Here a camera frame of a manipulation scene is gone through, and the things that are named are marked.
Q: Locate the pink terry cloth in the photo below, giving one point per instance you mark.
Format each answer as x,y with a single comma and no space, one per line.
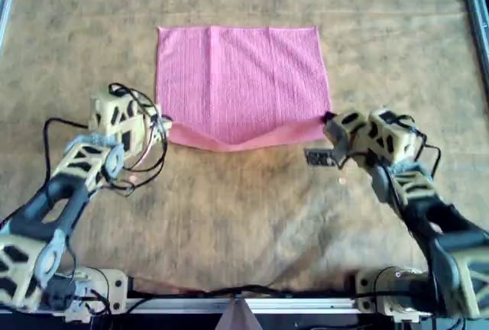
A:
244,78

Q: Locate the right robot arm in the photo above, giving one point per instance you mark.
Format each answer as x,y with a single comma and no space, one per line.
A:
451,238

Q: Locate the brown triangular camera mount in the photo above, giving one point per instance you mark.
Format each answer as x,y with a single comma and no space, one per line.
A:
237,318

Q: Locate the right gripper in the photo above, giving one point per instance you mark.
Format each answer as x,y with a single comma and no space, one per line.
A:
345,131

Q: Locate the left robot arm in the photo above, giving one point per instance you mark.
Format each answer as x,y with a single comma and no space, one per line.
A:
46,200

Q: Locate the beige felt table cover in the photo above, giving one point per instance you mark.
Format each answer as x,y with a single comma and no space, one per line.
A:
244,211

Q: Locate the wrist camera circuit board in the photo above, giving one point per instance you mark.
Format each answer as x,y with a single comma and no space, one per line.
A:
319,157

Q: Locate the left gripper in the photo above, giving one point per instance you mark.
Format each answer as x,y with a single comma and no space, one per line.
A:
153,133

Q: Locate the small copper round marker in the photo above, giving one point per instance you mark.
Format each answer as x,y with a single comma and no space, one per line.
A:
133,179
341,181

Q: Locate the aluminium table frame rail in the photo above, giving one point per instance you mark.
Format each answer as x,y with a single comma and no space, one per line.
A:
475,20
5,9
305,305

